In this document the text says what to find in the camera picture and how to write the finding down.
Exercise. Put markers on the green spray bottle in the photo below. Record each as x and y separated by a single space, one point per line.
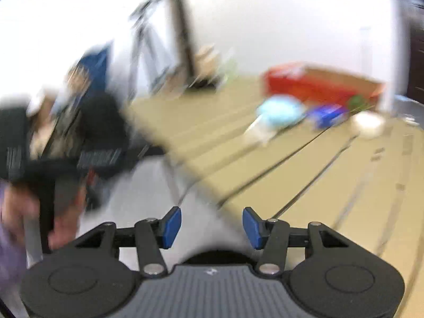
229 65

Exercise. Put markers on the beige folding table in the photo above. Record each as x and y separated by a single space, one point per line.
370 191

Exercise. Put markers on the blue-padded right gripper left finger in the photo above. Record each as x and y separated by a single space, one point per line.
153 235

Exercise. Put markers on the blue tissue pack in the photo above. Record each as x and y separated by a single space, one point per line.
326 116

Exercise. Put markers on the light blue crumpled trash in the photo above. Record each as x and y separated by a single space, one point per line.
281 111

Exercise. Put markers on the white crumpled paper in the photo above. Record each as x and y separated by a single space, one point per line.
367 124

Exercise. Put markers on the dark wooden door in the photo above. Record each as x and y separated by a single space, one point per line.
412 14

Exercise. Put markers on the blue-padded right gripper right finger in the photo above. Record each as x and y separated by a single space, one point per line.
271 236

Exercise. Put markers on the blue bag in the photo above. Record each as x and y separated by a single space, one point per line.
95 63

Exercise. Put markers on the person's left hand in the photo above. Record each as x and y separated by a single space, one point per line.
19 203

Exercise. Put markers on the small cardboard box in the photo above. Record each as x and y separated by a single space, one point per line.
207 61

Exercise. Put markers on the dark framed board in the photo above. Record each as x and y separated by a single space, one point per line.
184 36

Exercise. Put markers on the black camera tripod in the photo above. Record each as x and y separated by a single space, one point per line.
154 56

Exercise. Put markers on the red cardboard box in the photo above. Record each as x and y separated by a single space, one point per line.
317 84

